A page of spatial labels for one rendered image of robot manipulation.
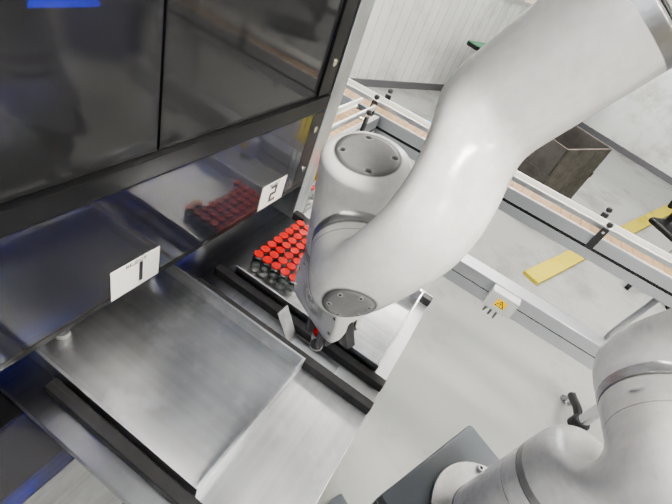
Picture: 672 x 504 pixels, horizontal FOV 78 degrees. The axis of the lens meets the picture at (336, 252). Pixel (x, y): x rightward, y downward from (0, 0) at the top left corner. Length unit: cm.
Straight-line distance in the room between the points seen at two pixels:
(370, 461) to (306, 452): 107
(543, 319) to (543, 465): 134
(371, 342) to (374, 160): 55
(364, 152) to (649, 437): 37
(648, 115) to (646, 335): 701
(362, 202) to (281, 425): 46
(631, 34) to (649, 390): 35
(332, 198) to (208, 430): 45
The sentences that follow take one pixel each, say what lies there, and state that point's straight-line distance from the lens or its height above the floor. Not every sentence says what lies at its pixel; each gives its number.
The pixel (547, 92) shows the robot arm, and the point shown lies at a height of 147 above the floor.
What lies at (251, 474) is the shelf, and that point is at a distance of 69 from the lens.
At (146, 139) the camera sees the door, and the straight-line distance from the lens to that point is 57.
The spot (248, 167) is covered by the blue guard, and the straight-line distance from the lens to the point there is 76.
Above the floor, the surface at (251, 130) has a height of 120.
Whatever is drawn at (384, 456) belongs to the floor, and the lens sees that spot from 181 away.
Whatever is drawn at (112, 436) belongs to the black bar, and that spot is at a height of 90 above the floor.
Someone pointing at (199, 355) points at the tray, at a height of 88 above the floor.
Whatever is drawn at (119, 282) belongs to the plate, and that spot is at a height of 102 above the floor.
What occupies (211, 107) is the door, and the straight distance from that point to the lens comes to 63.
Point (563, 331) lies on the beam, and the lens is 195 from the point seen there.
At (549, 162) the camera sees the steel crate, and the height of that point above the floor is 53.
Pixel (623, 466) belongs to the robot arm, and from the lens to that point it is 52.
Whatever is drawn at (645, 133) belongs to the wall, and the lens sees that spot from 752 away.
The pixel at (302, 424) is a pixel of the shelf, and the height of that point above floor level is 88.
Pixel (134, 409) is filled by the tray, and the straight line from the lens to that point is 72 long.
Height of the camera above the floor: 152
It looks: 39 degrees down
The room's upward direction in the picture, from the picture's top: 24 degrees clockwise
